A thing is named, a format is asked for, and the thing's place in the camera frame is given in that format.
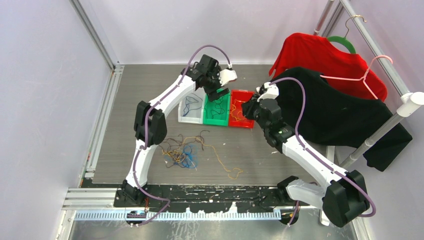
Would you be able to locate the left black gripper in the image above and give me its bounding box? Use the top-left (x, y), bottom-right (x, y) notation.
top-left (204, 66), bottom-right (230, 102)

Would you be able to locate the brown wire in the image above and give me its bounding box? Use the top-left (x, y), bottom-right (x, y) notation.
top-left (204, 97), bottom-right (227, 120)

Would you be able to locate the dark blue wire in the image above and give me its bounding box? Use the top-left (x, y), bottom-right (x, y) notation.
top-left (182, 95), bottom-right (204, 117)

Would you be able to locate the coloured wire bundle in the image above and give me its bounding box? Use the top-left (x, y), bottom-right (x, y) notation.
top-left (158, 129), bottom-right (211, 170)

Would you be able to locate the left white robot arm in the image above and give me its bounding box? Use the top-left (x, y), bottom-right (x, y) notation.
top-left (116, 54), bottom-right (237, 207)

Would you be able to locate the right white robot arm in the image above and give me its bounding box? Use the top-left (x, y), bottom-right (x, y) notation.
top-left (241, 98), bottom-right (374, 228)

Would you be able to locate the red plastic bin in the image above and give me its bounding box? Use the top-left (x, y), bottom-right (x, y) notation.
top-left (228, 89), bottom-right (255, 129)

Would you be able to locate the green plastic bin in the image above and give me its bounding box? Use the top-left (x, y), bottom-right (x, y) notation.
top-left (203, 93), bottom-right (231, 127)

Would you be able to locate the white plastic bin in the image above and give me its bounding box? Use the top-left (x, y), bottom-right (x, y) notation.
top-left (177, 88), bottom-right (206, 125)

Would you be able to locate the red shirt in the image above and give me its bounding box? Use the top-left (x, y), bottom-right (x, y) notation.
top-left (268, 32), bottom-right (388, 101)

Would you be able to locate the pink clothes hanger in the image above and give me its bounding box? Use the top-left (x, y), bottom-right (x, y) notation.
top-left (320, 54), bottom-right (394, 99)

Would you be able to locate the green clothes hanger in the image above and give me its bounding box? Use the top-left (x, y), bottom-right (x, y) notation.
top-left (326, 14), bottom-right (367, 54)

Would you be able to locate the white clothes rack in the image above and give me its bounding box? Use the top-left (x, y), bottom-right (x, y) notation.
top-left (312, 0), bottom-right (424, 227)

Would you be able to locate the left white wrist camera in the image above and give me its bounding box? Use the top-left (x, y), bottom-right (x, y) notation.
top-left (219, 69), bottom-right (238, 86)

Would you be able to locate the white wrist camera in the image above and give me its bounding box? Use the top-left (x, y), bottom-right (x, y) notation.
top-left (219, 69), bottom-right (238, 86)
top-left (256, 82), bottom-right (279, 102)

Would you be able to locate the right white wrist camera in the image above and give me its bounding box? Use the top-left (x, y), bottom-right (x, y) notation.
top-left (256, 82), bottom-right (279, 102)

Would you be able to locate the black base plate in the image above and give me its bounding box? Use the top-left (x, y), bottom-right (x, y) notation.
top-left (113, 184), bottom-right (295, 214)

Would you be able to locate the aluminium frame rail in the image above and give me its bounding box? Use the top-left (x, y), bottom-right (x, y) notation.
top-left (62, 0), bottom-right (125, 211)

